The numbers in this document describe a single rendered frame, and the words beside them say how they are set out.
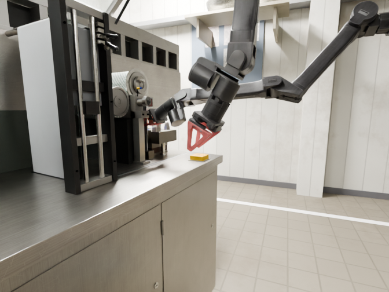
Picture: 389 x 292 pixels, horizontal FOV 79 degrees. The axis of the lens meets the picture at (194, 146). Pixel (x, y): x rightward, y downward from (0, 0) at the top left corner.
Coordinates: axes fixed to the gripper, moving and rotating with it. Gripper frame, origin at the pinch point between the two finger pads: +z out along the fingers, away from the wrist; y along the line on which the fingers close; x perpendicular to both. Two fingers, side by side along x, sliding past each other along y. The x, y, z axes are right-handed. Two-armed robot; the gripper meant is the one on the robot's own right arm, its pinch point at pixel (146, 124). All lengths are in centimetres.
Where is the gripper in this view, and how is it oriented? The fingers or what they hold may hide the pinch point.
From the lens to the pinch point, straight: 117.0
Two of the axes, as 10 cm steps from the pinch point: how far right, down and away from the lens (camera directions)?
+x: -4.6, -8.8, 1.1
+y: 4.6, -1.4, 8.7
